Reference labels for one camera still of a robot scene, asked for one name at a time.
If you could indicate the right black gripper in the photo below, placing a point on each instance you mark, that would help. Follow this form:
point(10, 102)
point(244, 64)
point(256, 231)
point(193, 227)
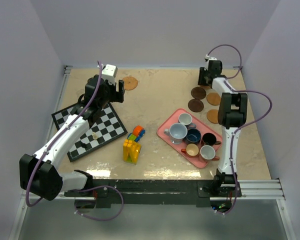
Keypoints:
point(201, 71)

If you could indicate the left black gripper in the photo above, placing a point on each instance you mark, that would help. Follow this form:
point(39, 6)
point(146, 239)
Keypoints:
point(117, 96)

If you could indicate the woven rattan coaster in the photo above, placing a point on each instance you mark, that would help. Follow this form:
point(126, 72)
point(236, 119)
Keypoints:
point(213, 98)
point(212, 116)
point(130, 83)

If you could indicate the dark wooden coaster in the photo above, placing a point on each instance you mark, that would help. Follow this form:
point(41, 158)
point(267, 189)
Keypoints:
point(198, 93)
point(195, 105)

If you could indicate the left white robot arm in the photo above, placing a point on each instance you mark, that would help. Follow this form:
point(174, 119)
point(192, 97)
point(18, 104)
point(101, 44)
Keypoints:
point(39, 172)

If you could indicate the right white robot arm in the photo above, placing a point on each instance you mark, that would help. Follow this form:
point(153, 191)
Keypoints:
point(232, 114)

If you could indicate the small white cup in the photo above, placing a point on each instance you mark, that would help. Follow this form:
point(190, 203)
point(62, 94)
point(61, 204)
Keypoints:
point(187, 120)

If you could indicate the dark blue cup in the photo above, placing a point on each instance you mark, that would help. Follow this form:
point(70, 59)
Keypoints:
point(193, 136)

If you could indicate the large light blue cup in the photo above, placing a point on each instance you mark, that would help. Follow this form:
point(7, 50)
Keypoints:
point(176, 132)

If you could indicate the black cup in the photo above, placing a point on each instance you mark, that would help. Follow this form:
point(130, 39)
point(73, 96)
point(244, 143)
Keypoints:
point(210, 139)

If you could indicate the orange cup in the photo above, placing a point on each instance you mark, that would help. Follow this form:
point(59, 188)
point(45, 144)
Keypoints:
point(191, 150)

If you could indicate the black white chessboard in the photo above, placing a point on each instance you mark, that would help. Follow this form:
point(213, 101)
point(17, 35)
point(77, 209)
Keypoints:
point(108, 128)

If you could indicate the colourful toy car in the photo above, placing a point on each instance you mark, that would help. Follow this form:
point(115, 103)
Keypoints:
point(137, 133)

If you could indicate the white chess piece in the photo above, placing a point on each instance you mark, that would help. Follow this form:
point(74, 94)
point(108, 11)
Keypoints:
point(94, 136)

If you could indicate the yellow toy block house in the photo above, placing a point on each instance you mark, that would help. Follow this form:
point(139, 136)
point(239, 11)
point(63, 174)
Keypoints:
point(131, 151)

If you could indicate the black chess piece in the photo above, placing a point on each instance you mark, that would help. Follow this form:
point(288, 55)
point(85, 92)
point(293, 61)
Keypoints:
point(83, 145)

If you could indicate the pink tray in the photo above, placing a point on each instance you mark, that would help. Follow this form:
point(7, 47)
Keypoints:
point(202, 127)

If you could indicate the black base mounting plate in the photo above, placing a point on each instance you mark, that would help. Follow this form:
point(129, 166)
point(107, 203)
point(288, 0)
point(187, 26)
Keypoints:
point(154, 192)

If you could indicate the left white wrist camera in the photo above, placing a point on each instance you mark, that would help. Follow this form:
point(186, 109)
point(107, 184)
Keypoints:
point(109, 73)

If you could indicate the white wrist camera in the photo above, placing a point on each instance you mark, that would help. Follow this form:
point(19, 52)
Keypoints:
point(209, 58)
point(109, 73)

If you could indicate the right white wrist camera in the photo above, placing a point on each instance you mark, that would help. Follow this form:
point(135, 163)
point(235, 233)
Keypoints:
point(209, 58)

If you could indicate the white cup brown handle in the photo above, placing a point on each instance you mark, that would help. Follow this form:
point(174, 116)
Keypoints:
point(208, 153)

